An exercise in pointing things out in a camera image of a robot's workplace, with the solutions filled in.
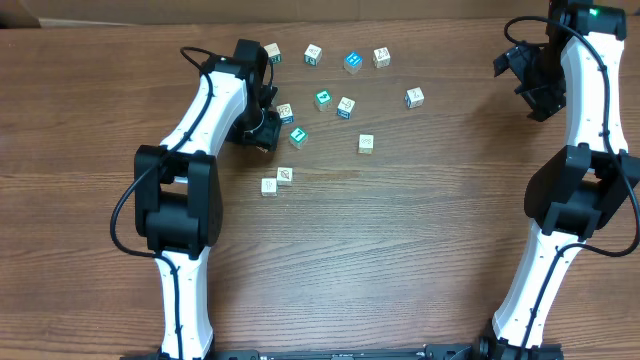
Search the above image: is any wooden block blue side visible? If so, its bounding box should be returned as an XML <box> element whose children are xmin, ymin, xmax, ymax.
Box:
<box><xmin>276</xmin><ymin>103</ymin><xmax>294</xmax><ymax>125</ymax></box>
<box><xmin>404</xmin><ymin>87</ymin><xmax>425</xmax><ymax>109</ymax></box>

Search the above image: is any blue top wooden block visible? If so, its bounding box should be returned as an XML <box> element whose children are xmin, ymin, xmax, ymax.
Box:
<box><xmin>344</xmin><ymin>52</ymin><xmax>363</xmax><ymax>74</ymax></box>

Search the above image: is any green number seven block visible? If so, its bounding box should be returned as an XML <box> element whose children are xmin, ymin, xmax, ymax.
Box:
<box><xmin>289</xmin><ymin>127</ymin><xmax>309</xmax><ymax>149</ymax></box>

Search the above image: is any wooden block green side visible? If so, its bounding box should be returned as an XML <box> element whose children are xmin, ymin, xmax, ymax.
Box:
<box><xmin>264</xmin><ymin>43</ymin><xmax>282</xmax><ymax>64</ymax></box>

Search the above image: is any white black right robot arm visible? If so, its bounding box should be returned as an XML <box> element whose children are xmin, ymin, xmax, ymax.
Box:
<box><xmin>454</xmin><ymin>0</ymin><xmax>639</xmax><ymax>359</ymax></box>

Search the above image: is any wooden block blue drawing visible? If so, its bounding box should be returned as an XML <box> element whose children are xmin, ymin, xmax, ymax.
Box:
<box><xmin>336</xmin><ymin>97</ymin><xmax>356</xmax><ymax>119</ymax></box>

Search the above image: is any wooden block teal side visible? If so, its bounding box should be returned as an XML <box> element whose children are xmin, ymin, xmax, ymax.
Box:
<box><xmin>304</xmin><ymin>44</ymin><xmax>322</xmax><ymax>66</ymax></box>

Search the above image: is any cardboard strip at back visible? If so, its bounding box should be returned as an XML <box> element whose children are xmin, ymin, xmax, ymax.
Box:
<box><xmin>0</xmin><ymin>0</ymin><xmax>640</xmax><ymax>29</ymax></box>

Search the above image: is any green top wooden block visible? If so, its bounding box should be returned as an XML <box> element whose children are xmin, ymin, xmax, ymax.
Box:
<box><xmin>314</xmin><ymin>89</ymin><xmax>332</xmax><ymax>112</ymax></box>

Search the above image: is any wooden block leaf drawing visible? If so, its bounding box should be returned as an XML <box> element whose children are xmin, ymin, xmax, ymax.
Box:
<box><xmin>276</xmin><ymin>167</ymin><xmax>293</xmax><ymax>186</ymax></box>

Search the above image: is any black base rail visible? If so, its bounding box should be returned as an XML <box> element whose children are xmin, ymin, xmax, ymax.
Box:
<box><xmin>119</xmin><ymin>342</ymin><xmax>565</xmax><ymax>360</ymax></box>

